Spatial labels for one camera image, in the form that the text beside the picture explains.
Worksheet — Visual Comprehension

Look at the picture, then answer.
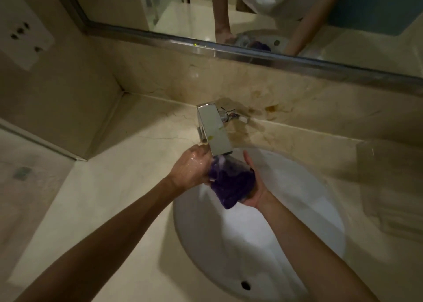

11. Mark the person's left hand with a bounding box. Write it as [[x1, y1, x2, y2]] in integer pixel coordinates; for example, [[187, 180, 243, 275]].
[[168, 143, 215, 191]]

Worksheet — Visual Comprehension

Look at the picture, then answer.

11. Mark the person's right hand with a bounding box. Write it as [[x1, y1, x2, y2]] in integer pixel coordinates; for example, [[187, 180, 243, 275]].
[[242, 150, 273, 210]]

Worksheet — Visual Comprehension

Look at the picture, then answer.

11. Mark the purple wet cloth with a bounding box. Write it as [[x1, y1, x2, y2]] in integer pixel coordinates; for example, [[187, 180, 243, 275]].
[[209, 156, 256, 210]]

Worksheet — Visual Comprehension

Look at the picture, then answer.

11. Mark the person's left forearm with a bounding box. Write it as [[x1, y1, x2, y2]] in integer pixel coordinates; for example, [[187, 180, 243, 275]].
[[15, 176, 179, 302]]

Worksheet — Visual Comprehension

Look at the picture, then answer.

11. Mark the person's right forearm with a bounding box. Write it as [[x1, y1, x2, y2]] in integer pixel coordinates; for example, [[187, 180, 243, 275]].
[[256, 193, 380, 302]]

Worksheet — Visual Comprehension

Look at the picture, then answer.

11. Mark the chrome square faucet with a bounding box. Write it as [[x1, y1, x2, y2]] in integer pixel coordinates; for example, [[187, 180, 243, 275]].
[[196, 103, 250, 157]]

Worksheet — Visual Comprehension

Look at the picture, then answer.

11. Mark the white round sink basin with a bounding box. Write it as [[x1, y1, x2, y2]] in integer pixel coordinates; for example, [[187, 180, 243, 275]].
[[173, 147, 347, 302]]

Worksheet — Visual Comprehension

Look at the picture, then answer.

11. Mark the metal framed wall mirror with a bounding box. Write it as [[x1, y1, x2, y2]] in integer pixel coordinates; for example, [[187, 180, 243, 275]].
[[48, 0, 423, 97]]

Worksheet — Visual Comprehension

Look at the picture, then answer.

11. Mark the white wall socket plate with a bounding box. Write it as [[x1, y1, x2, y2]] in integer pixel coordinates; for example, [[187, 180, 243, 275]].
[[0, 0, 55, 71]]

